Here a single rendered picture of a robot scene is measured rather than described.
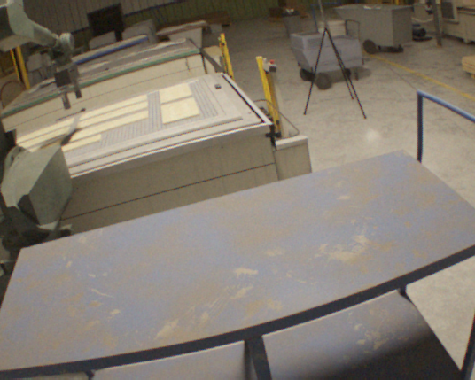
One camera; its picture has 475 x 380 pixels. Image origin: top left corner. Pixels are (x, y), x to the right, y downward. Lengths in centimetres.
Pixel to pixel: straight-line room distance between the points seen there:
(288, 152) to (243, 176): 34
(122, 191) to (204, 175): 54
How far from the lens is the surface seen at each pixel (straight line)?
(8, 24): 252
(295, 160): 326
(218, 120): 314
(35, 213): 238
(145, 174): 311
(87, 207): 323
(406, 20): 910
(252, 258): 139
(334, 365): 201
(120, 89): 713
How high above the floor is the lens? 182
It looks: 26 degrees down
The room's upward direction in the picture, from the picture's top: 13 degrees counter-clockwise
